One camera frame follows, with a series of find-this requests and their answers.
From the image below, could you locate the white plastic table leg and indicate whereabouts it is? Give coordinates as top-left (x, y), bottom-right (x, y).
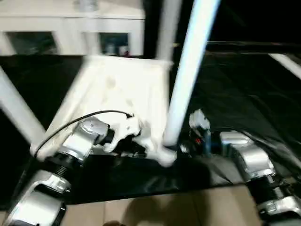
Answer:
top-left (83, 26), bottom-right (102, 58)
top-left (162, 0), bottom-right (222, 148)
top-left (0, 66), bottom-right (46, 147)
top-left (155, 0), bottom-right (183, 63)

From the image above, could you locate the black flat bar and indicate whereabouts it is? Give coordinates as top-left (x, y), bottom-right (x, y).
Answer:
top-left (206, 41), bottom-right (301, 50)

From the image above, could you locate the white board strip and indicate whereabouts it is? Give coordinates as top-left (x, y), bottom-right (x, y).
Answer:
top-left (270, 53), bottom-right (301, 79)

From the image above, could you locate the black work mat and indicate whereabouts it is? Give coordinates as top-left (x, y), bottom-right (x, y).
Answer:
top-left (0, 49), bottom-right (301, 208)

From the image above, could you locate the white plastic table top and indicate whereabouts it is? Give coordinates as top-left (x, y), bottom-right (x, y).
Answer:
top-left (31, 55), bottom-right (179, 167)

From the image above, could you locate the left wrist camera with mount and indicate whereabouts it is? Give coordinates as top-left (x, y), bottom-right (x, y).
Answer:
top-left (101, 115), bottom-right (142, 153)

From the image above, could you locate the white cabinet with glass doors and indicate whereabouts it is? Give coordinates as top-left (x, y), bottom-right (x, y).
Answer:
top-left (0, 0), bottom-right (146, 57)

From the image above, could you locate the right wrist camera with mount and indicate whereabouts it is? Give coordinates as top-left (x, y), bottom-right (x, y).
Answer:
top-left (189, 109), bottom-right (212, 133)

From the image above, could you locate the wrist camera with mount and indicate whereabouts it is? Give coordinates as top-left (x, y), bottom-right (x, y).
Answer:
top-left (189, 109), bottom-right (212, 133)
top-left (101, 115), bottom-right (142, 153)

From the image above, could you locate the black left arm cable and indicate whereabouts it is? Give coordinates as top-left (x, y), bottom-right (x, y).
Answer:
top-left (28, 110), bottom-right (135, 161)

